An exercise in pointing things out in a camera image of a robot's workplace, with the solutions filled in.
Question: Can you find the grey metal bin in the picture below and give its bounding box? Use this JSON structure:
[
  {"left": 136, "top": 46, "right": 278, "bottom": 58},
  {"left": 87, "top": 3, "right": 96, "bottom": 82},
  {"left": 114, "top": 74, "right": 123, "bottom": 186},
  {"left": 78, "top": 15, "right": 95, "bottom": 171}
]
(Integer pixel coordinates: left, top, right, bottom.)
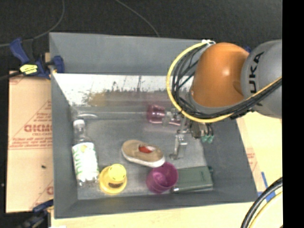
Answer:
[{"left": 48, "top": 32, "right": 258, "bottom": 218}]

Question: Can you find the dark green flat block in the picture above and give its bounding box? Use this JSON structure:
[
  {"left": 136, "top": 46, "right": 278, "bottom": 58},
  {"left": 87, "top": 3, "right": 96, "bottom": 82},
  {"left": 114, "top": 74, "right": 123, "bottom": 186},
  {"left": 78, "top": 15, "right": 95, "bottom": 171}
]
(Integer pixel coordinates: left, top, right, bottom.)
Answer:
[{"left": 171, "top": 165, "right": 214, "bottom": 194}]

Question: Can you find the clear plastic bottle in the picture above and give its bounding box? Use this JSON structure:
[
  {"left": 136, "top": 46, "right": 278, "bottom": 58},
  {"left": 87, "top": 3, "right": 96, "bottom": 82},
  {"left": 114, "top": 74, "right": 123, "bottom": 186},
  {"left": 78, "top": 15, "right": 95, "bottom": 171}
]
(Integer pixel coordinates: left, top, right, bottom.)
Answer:
[{"left": 71, "top": 119, "right": 101, "bottom": 188}]

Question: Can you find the purple plastic cup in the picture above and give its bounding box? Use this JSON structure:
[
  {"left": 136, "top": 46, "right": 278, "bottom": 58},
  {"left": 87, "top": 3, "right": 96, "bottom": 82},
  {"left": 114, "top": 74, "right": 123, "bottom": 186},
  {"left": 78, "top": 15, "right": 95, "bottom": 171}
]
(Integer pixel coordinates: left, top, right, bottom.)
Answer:
[{"left": 145, "top": 161, "right": 179, "bottom": 195}]

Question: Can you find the small purple ribbed cup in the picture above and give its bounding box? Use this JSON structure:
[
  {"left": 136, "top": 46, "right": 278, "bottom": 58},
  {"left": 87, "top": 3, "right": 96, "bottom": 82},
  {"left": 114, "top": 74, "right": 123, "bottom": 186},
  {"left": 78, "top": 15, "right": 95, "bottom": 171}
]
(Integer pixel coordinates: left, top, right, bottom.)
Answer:
[{"left": 146, "top": 104, "right": 166, "bottom": 124}]

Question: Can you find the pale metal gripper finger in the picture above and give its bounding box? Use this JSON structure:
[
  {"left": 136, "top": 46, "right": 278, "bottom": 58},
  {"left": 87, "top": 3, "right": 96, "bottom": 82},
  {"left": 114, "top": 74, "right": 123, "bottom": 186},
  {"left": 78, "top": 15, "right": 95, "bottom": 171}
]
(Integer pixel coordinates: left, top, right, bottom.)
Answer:
[
  {"left": 169, "top": 135, "right": 189, "bottom": 161},
  {"left": 163, "top": 109, "right": 182, "bottom": 126}
]

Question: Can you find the yellow toy cup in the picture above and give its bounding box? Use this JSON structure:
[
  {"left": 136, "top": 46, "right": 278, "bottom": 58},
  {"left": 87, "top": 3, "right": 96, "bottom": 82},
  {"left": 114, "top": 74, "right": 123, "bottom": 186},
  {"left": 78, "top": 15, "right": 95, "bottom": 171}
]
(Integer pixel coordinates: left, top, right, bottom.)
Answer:
[{"left": 99, "top": 163, "right": 128, "bottom": 195}]

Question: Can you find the tan toy shoe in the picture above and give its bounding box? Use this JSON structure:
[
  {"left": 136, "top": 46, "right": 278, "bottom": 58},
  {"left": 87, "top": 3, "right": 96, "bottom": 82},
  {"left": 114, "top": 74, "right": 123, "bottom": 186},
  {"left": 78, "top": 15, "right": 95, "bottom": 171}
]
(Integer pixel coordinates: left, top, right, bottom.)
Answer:
[{"left": 121, "top": 139, "right": 166, "bottom": 168}]

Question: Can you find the brown cardboard board, red print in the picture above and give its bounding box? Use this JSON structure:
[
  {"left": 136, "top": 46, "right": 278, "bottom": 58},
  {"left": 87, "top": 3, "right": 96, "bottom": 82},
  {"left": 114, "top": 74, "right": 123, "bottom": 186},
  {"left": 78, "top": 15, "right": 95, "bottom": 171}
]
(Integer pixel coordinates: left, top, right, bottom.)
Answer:
[{"left": 6, "top": 70, "right": 262, "bottom": 214}]

